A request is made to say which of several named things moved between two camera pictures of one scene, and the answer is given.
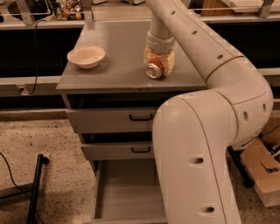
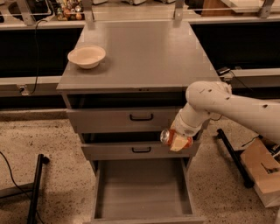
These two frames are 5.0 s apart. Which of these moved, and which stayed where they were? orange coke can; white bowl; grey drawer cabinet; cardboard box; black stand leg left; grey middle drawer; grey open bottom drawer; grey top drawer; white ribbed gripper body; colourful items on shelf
Moved: orange coke can; white ribbed gripper body
Stayed: grey open bottom drawer; cardboard box; grey middle drawer; white bowl; grey top drawer; colourful items on shelf; grey drawer cabinet; black stand leg left
